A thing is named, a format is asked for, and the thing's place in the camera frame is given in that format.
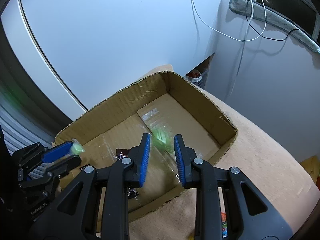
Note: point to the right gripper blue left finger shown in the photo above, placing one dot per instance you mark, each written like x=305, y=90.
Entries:
x=74, y=213

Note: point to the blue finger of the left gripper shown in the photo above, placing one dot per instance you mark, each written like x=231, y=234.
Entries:
x=57, y=152
x=62, y=168

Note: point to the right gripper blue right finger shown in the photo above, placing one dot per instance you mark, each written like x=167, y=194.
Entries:
x=249, y=214

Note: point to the pale green candy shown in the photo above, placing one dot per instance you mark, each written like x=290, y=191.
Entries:
x=76, y=148

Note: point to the green snack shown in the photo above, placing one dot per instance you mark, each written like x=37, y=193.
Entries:
x=162, y=140

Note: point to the brown cardboard box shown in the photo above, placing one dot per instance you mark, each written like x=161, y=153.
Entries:
x=163, y=100

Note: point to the grey window sill cloth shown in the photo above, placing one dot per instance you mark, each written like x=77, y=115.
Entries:
x=243, y=7

